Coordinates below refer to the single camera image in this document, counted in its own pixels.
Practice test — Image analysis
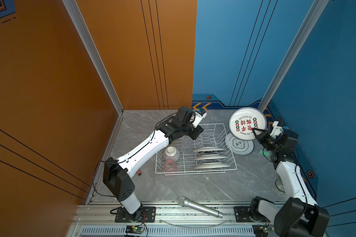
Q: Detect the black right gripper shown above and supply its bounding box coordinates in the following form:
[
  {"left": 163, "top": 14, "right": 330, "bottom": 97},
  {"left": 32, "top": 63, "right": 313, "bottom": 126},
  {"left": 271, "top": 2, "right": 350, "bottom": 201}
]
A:
[{"left": 252, "top": 128, "right": 281, "bottom": 153}]

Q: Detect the white plate green rim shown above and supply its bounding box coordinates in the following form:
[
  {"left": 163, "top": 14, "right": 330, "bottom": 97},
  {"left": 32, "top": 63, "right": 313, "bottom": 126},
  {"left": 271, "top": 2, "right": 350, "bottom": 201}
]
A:
[{"left": 225, "top": 133, "right": 254, "bottom": 156}]

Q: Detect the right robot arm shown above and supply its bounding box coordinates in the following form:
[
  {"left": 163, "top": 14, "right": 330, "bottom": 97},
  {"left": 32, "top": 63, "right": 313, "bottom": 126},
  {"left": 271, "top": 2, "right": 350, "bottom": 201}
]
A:
[{"left": 249, "top": 128, "right": 330, "bottom": 237}]

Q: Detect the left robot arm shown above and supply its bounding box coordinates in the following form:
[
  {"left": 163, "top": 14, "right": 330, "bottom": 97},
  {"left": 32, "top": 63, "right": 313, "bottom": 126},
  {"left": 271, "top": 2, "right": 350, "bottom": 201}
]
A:
[{"left": 103, "top": 106, "right": 207, "bottom": 218}]

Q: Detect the clear glass cup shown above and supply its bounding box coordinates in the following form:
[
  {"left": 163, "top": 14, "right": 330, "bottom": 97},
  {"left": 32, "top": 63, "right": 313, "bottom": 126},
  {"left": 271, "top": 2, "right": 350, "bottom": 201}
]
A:
[{"left": 180, "top": 138, "right": 192, "bottom": 155}]

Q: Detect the green plastic block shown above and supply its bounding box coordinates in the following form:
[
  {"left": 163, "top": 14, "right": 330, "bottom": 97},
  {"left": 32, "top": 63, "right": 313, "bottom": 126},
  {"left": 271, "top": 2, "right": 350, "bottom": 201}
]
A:
[{"left": 259, "top": 150, "right": 271, "bottom": 157}]

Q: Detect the striped ceramic bowl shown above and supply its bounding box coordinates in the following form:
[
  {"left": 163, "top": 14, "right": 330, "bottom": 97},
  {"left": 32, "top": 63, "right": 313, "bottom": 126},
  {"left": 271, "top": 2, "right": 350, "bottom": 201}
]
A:
[{"left": 164, "top": 146, "right": 180, "bottom": 162}]

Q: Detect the pink glass cup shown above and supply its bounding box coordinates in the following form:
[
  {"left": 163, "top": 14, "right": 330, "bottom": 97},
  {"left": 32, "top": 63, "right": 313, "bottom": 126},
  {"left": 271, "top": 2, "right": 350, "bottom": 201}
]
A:
[{"left": 164, "top": 160, "right": 178, "bottom": 173}]

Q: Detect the silver microphone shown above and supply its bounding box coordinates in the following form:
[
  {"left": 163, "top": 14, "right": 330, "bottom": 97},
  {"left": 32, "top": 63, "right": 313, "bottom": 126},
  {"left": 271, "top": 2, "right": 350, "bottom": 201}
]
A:
[{"left": 178, "top": 196, "right": 223, "bottom": 218}]

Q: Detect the right circuit board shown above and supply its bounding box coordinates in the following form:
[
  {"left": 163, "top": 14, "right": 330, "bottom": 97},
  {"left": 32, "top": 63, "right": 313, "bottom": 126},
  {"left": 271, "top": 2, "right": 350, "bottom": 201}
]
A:
[{"left": 253, "top": 226, "right": 273, "bottom": 237}]

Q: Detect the green circuit board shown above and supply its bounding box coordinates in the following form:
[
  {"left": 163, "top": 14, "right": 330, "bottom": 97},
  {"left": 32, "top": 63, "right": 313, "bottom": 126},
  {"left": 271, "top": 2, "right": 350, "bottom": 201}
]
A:
[{"left": 125, "top": 225, "right": 146, "bottom": 237}]

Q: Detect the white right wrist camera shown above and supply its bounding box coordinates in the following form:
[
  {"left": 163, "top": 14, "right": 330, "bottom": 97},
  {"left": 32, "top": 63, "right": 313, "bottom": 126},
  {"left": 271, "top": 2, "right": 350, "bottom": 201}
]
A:
[{"left": 270, "top": 121, "right": 284, "bottom": 139}]

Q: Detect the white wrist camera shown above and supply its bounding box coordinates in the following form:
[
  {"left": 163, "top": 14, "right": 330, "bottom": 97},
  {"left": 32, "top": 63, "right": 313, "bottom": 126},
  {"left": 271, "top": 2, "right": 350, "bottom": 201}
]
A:
[
  {"left": 192, "top": 107, "right": 207, "bottom": 127},
  {"left": 270, "top": 121, "right": 284, "bottom": 139}
]

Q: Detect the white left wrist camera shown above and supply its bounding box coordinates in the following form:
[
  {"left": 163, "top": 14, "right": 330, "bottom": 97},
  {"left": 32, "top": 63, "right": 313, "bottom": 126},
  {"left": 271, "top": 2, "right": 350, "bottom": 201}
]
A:
[{"left": 192, "top": 107, "right": 207, "bottom": 127}]

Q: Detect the white wire dish rack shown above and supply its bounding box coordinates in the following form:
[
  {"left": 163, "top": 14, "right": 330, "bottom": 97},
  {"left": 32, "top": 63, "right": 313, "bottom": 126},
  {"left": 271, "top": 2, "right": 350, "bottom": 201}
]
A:
[{"left": 155, "top": 123, "right": 237, "bottom": 176}]

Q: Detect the aluminium front rail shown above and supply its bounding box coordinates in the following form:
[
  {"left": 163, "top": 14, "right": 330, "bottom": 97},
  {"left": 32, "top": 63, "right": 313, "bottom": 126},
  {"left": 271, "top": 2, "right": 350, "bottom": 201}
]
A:
[{"left": 67, "top": 201, "right": 276, "bottom": 237}]

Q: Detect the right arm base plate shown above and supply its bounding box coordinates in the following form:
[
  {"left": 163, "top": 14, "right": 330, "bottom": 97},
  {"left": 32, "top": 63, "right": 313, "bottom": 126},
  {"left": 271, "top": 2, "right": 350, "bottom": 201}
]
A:
[{"left": 233, "top": 206, "right": 267, "bottom": 223}]

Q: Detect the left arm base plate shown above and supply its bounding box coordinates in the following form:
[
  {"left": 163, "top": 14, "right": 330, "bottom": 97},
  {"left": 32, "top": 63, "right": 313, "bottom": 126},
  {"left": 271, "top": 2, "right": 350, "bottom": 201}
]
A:
[{"left": 115, "top": 206, "right": 157, "bottom": 223}]

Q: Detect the aluminium corner post right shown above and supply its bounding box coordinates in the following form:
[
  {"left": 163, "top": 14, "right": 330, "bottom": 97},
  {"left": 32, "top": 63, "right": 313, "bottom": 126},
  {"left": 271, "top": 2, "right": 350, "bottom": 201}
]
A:
[{"left": 258, "top": 0, "right": 329, "bottom": 112}]

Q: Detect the aluminium corner post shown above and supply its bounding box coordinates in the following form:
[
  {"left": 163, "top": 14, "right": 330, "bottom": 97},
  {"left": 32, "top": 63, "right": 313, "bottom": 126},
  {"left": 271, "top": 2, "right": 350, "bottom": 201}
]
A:
[
  {"left": 62, "top": 0, "right": 124, "bottom": 115},
  {"left": 258, "top": 0, "right": 329, "bottom": 112}
]

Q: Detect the aluminium corner post left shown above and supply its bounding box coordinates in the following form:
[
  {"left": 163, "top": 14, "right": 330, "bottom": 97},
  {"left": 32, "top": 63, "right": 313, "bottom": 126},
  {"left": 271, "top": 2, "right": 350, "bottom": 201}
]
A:
[{"left": 62, "top": 0, "right": 124, "bottom": 115}]

